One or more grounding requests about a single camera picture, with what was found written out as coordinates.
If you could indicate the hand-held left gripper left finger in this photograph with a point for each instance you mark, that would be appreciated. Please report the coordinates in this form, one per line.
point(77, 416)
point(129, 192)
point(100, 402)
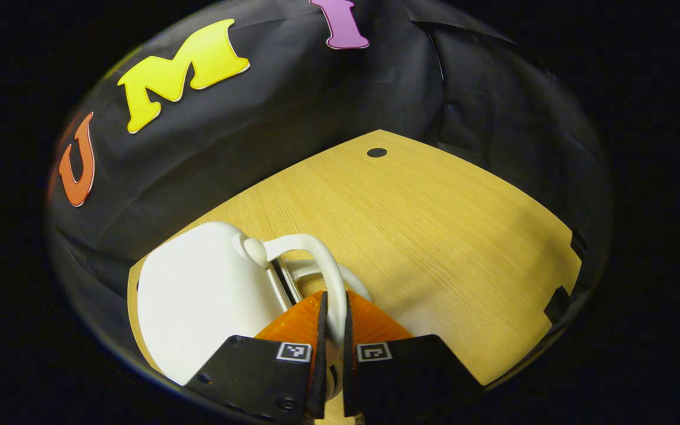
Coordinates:
point(320, 378)

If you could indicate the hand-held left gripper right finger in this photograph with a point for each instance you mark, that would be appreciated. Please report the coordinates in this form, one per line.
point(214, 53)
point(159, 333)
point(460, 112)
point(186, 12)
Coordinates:
point(349, 378)

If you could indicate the white suitcase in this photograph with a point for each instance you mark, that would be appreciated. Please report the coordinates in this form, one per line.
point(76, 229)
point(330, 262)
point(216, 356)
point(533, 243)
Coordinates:
point(198, 295)

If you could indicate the black table grommet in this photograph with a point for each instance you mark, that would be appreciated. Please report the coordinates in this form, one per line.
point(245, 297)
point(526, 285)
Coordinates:
point(376, 152)

